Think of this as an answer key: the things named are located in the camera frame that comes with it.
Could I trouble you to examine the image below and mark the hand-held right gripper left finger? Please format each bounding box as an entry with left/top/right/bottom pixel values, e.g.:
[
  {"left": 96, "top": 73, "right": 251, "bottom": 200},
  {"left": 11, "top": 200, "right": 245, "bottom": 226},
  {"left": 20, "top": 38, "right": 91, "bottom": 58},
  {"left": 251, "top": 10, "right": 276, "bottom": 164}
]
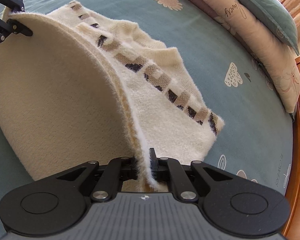
[{"left": 56, "top": 156, "right": 138, "bottom": 202}]

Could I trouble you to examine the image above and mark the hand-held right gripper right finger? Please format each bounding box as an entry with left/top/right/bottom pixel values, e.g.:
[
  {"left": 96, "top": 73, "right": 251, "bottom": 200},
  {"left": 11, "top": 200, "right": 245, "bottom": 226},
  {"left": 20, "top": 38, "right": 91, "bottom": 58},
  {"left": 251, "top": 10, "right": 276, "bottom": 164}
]
[{"left": 149, "top": 147, "right": 234, "bottom": 202}]

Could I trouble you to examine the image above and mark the cream knit sweater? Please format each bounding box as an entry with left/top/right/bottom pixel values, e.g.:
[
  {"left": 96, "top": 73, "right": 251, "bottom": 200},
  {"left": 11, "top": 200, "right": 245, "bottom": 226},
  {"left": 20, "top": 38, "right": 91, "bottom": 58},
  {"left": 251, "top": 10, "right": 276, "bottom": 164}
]
[{"left": 0, "top": 0, "right": 225, "bottom": 193}]

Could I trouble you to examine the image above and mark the blue floral bed sheet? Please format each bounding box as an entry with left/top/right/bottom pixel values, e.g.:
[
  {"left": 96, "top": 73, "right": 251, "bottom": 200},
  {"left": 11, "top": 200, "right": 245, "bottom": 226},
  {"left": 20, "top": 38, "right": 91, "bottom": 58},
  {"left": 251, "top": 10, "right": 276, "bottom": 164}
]
[{"left": 0, "top": 0, "right": 294, "bottom": 240}]

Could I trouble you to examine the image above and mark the pink floral quilt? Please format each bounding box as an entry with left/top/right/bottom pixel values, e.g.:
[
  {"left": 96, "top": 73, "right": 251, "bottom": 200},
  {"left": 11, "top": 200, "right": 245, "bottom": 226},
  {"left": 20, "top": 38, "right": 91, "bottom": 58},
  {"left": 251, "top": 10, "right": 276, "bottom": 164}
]
[{"left": 154, "top": 0, "right": 300, "bottom": 114}]

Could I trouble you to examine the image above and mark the teal floral pillow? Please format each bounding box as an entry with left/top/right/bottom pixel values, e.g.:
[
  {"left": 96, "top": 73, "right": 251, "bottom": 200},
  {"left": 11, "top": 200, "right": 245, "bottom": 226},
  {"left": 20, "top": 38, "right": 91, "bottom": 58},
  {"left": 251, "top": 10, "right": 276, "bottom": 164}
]
[{"left": 215, "top": 0, "right": 300, "bottom": 56}]

